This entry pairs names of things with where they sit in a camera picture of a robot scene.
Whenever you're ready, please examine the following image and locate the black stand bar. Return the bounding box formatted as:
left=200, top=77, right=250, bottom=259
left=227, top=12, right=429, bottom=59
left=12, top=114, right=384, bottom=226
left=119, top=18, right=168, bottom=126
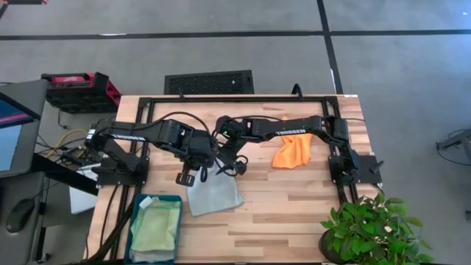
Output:
left=31, top=152, right=99, bottom=196

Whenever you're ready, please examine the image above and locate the orange microfiber towel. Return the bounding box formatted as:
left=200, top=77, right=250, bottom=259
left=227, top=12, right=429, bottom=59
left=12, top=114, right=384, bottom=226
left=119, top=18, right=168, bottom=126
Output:
left=271, top=116, right=314, bottom=170

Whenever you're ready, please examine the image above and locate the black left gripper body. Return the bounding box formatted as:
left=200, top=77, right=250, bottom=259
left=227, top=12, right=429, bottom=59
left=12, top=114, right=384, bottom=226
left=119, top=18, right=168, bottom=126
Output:
left=176, top=130, right=219, bottom=169

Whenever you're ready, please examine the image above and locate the teal plastic bin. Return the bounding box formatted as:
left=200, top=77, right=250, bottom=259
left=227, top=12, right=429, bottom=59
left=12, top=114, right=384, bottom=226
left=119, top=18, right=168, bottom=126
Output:
left=124, top=193, right=184, bottom=264

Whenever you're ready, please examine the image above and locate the black hook handle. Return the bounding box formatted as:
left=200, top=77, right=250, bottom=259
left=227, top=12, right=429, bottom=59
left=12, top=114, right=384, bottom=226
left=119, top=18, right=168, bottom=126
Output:
left=291, top=83, right=305, bottom=101

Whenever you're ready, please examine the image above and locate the black computer mouse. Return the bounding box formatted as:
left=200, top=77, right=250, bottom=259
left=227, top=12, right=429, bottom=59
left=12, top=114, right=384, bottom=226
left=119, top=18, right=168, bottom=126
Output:
left=4, top=198, right=36, bottom=235

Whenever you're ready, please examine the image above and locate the green potted plant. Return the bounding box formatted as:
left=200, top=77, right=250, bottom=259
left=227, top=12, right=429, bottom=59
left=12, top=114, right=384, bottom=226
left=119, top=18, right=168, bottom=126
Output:
left=319, top=191, right=436, bottom=265

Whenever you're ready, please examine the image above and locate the black plant pot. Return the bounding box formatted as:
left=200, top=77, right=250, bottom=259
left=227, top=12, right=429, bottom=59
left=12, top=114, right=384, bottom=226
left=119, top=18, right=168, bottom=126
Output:
left=318, top=228, right=345, bottom=265

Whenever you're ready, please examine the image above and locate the red black tool case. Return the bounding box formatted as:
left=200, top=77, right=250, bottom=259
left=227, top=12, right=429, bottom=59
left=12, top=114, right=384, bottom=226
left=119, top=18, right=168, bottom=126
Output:
left=40, top=71, right=123, bottom=114

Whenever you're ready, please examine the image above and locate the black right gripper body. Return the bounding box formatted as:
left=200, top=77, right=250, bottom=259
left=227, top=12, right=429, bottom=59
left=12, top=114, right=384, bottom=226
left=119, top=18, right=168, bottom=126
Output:
left=216, top=138, right=246, bottom=169

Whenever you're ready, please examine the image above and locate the grey stand foot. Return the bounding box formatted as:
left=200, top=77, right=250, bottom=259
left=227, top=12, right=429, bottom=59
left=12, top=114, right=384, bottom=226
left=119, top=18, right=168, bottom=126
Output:
left=435, top=127, right=471, bottom=167

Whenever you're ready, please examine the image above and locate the dark grey desk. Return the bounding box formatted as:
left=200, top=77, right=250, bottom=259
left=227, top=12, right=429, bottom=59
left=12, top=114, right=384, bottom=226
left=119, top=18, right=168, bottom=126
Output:
left=0, top=79, right=51, bottom=265

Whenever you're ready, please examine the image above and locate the light green microfiber towel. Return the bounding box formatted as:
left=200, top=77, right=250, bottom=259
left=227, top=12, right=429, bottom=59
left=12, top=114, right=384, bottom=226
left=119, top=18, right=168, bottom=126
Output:
left=129, top=197, right=182, bottom=253

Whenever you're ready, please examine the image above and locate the black diagonal rig strut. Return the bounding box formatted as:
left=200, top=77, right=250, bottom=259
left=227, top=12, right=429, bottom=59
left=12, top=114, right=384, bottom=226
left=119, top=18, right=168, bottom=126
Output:
left=86, top=200, right=134, bottom=263

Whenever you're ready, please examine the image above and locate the black metal table frame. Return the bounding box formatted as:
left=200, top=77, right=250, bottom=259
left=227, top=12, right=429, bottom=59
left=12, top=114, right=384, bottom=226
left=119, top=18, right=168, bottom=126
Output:
left=110, top=95, right=360, bottom=263

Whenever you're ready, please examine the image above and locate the monitor with blue screen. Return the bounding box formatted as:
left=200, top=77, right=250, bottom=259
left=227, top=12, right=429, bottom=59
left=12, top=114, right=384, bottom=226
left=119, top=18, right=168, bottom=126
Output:
left=0, top=91, right=42, bottom=178

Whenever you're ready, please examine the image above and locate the grey waffle microfiber towel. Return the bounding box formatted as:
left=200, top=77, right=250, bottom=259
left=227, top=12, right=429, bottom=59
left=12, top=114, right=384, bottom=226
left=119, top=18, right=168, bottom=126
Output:
left=128, top=248, right=177, bottom=264
left=185, top=161, right=245, bottom=218

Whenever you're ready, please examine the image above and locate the yellow cable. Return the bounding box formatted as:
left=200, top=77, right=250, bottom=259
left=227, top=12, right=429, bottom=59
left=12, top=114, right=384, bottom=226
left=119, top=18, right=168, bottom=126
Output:
left=46, top=128, right=90, bottom=160

